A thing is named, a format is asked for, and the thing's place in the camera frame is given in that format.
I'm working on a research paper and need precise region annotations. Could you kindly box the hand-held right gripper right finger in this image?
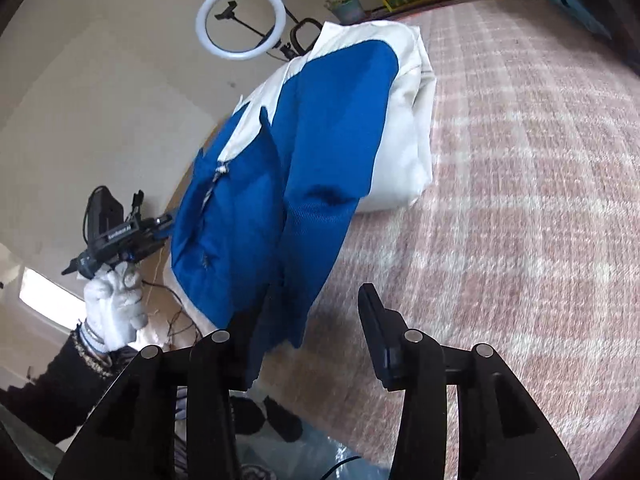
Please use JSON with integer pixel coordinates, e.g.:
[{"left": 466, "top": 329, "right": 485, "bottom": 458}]
[{"left": 358, "top": 282, "right": 581, "bottom": 480}]

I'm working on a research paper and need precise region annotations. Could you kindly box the window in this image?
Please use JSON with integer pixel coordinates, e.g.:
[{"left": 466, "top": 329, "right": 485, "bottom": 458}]
[{"left": 20, "top": 266, "right": 86, "bottom": 333}]

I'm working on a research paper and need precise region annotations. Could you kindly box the black metal stand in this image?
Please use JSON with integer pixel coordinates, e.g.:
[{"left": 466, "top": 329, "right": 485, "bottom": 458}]
[{"left": 280, "top": 16, "right": 325, "bottom": 61}]

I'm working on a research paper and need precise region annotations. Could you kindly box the pink plaid blanket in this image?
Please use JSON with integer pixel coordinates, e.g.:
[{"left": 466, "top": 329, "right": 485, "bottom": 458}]
[{"left": 255, "top": 0, "right": 640, "bottom": 466}]

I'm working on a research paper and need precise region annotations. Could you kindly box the black floor cable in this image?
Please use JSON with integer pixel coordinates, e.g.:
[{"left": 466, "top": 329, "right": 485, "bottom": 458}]
[{"left": 144, "top": 280, "right": 206, "bottom": 352}]

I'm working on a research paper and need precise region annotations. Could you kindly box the white ring light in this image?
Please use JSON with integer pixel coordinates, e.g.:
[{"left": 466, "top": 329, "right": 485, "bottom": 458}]
[{"left": 195, "top": 0, "right": 288, "bottom": 61}]

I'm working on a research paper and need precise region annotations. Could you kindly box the person's left hand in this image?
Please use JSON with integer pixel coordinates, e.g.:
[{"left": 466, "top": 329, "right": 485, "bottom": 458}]
[{"left": 82, "top": 262, "right": 149, "bottom": 353}]

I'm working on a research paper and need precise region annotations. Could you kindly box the beige and blue jacket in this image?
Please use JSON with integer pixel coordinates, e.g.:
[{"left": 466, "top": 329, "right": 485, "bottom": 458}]
[{"left": 170, "top": 21, "right": 438, "bottom": 381}]

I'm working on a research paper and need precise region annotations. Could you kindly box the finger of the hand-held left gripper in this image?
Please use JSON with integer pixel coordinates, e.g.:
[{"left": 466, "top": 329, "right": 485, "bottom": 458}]
[
  {"left": 144, "top": 213, "right": 174, "bottom": 235},
  {"left": 131, "top": 236, "right": 168, "bottom": 261}
]

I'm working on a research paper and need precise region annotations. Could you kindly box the person's left forearm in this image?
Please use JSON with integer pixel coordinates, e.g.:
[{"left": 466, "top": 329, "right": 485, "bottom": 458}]
[{"left": 0, "top": 325, "right": 146, "bottom": 446}]

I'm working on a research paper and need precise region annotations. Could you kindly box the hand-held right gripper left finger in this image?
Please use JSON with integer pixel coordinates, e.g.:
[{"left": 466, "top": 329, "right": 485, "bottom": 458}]
[{"left": 54, "top": 310, "right": 262, "bottom": 480}]

